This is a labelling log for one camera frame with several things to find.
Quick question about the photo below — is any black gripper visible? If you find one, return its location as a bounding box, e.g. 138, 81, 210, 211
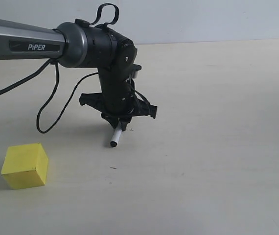
79, 93, 157, 131

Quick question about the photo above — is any yellow cube block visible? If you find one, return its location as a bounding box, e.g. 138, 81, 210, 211
1, 142, 49, 189

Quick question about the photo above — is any black and white marker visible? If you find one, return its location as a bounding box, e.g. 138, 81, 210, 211
110, 122, 122, 147

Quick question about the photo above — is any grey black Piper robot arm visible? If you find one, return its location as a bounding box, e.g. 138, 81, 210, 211
0, 19, 157, 129

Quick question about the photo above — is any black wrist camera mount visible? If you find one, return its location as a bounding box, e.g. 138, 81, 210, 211
129, 64, 142, 79

